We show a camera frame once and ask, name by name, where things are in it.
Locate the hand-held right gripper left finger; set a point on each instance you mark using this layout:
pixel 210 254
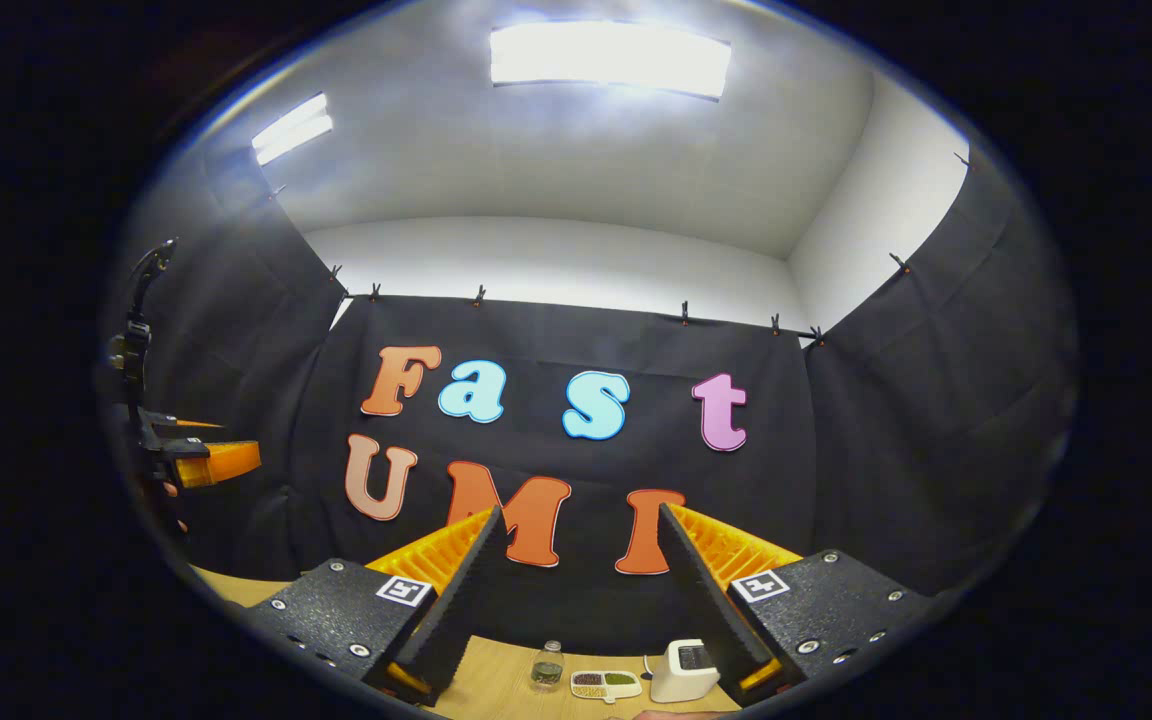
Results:
pixel 456 600

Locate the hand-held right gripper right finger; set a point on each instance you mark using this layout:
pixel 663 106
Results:
pixel 706 610

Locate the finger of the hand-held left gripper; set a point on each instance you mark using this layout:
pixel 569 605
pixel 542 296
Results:
pixel 226 462
pixel 191 426

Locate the white toaster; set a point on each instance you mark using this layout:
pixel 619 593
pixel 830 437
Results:
pixel 676 680

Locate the heap of green beans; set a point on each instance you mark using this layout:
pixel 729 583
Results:
pixel 619 679

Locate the white divided dish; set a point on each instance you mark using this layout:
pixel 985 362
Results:
pixel 626 692

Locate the clear plastic bottle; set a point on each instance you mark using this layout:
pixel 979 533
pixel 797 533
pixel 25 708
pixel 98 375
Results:
pixel 546 672

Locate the heap of red beans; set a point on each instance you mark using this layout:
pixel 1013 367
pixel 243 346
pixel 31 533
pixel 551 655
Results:
pixel 589 679

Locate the black backdrop cloth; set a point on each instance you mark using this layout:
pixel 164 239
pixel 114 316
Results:
pixel 886 450

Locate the row of black cloth clips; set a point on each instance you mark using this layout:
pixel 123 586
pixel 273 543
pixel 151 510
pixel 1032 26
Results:
pixel 479 295

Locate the ceiling light panel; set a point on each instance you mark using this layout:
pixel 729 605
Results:
pixel 611 58
pixel 291 128

